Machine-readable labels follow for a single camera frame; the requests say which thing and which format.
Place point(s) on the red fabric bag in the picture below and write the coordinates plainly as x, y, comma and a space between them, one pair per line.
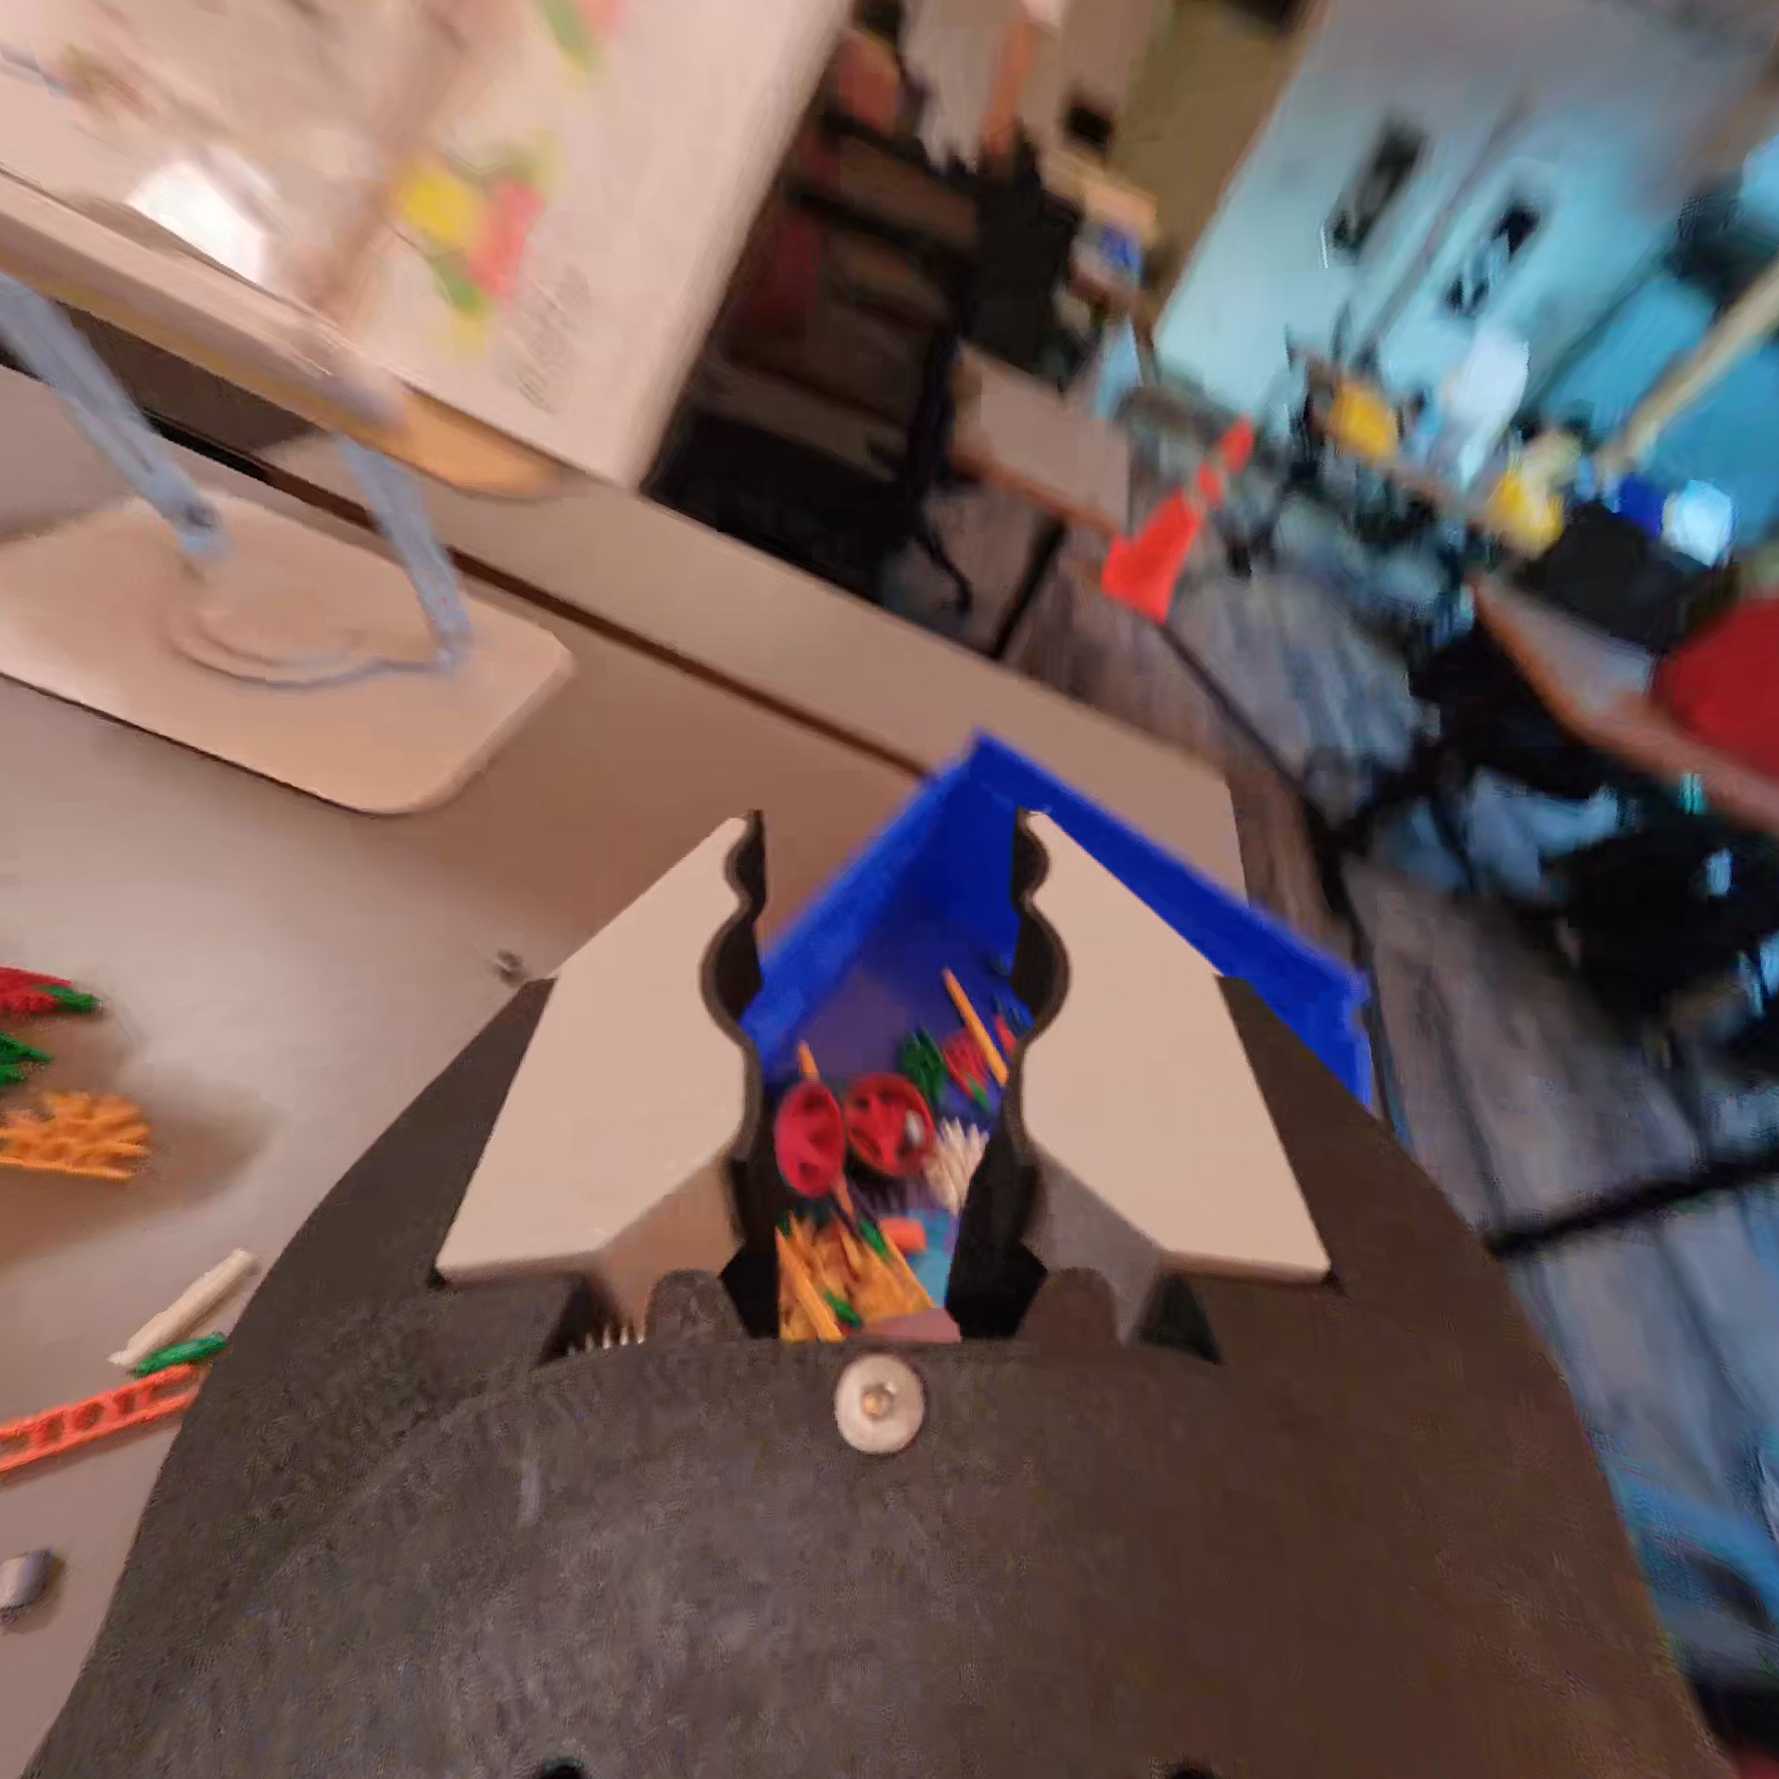
1732, 688

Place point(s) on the yellow fan connector piece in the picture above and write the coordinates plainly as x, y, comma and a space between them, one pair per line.
78, 1139

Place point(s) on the white plastic rod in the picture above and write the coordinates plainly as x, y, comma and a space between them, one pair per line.
182, 1310

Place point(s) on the white instruction sheet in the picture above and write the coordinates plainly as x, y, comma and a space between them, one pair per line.
626, 208

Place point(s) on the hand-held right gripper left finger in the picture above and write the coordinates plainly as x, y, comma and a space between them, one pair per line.
613, 1112

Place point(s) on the white document stand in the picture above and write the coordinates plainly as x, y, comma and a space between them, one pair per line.
348, 708

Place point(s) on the small green rod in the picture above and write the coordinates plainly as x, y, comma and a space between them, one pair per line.
182, 1357

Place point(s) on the wooden table with black legs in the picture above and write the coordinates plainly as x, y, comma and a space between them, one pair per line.
1571, 668

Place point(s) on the orange traffic cone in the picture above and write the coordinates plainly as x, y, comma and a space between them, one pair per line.
1161, 556

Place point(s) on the pile of toy construction pieces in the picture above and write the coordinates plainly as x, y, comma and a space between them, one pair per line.
848, 1272

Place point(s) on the orange ladder connector piece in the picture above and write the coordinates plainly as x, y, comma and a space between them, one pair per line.
98, 1419

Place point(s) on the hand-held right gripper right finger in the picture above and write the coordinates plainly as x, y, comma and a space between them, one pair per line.
1153, 1112

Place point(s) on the blue bin with white tag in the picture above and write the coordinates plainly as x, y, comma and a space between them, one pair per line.
918, 890

